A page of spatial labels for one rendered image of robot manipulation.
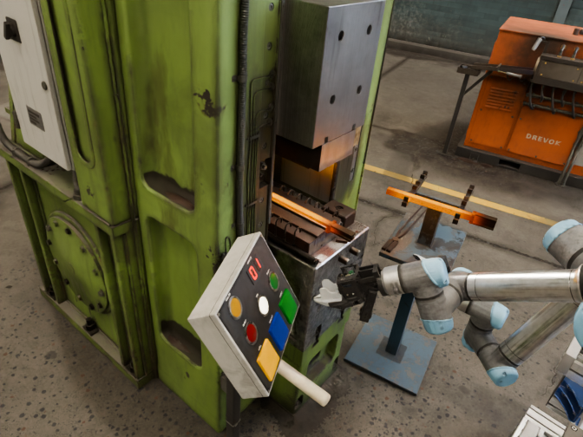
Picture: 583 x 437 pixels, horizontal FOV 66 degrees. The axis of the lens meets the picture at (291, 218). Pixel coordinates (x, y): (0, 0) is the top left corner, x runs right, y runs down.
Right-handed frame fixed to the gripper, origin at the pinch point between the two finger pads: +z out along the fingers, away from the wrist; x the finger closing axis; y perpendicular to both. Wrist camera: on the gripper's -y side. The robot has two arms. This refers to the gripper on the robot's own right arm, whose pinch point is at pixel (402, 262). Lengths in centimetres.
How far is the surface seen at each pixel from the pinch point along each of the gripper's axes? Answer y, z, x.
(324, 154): -32.3, 30.8, -10.0
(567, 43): -23, 27, 349
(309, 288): 18.3, 26.1, -15.7
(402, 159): 100, 120, 276
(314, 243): 3.7, 30.7, -9.0
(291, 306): 0.1, 14.4, -42.6
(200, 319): -17, 17, -75
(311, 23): -71, 36, -17
